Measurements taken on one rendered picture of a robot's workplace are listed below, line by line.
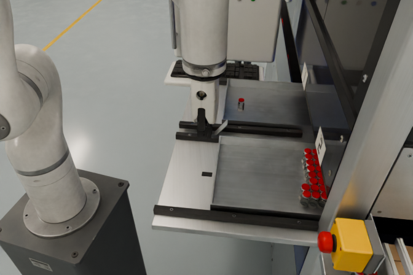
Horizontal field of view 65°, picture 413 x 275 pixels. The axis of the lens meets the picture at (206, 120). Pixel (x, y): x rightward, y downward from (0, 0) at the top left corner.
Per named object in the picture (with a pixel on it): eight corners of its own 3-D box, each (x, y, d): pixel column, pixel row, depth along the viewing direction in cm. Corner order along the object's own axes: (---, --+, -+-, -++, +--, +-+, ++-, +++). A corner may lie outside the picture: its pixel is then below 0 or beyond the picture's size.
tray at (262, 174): (330, 152, 99) (333, 143, 97) (350, 226, 78) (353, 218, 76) (219, 143, 102) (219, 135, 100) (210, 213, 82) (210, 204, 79)
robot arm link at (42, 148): (3, 177, 69) (-53, 81, 54) (33, 123, 84) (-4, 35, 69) (60, 174, 70) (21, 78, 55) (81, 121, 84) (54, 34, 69)
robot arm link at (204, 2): (181, 43, 65) (182, 66, 57) (178, -27, 56) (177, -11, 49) (224, 42, 65) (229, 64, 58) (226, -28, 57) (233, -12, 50)
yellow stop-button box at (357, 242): (362, 240, 67) (373, 220, 63) (372, 275, 61) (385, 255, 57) (325, 236, 68) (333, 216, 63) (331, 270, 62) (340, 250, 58)
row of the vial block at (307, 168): (308, 159, 96) (311, 148, 93) (317, 209, 82) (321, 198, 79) (300, 158, 96) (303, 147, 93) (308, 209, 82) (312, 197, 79)
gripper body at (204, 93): (221, 80, 58) (220, 127, 65) (225, 53, 66) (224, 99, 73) (180, 77, 59) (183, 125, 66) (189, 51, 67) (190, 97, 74)
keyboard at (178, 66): (259, 67, 155) (259, 62, 153) (259, 83, 144) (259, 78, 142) (176, 62, 159) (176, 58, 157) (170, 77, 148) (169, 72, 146)
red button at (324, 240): (334, 239, 65) (338, 228, 63) (337, 258, 62) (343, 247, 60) (314, 237, 66) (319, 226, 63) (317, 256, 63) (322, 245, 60)
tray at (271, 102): (314, 91, 125) (316, 83, 123) (326, 135, 105) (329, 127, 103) (227, 86, 128) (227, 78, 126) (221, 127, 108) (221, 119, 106)
